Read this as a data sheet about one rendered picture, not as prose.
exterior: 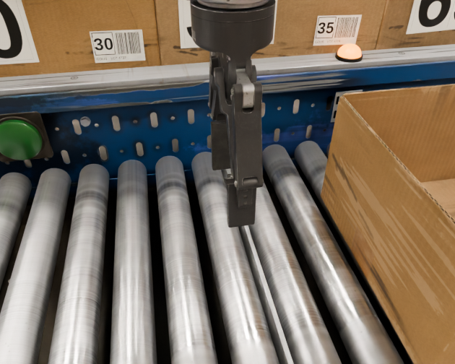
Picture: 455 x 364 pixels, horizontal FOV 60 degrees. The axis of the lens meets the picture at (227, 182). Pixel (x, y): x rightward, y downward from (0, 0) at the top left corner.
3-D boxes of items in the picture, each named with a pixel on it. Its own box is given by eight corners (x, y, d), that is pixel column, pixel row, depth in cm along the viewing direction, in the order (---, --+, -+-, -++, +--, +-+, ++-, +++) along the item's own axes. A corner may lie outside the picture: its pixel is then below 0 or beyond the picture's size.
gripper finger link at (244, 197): (250, 162, 39) (258, 180, 37) (249, 200, 42) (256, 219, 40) (235, 163, 39) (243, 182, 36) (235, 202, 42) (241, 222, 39)
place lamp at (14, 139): (0, 164, 63) (-17, 126, 59) (2, 159, 64) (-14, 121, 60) (46, 159, 64) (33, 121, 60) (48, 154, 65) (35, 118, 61)
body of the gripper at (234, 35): (185, -13, 37) (190, 80, 43) (196, 12, 31) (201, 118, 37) (262, -16, 38) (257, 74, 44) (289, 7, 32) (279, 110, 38)
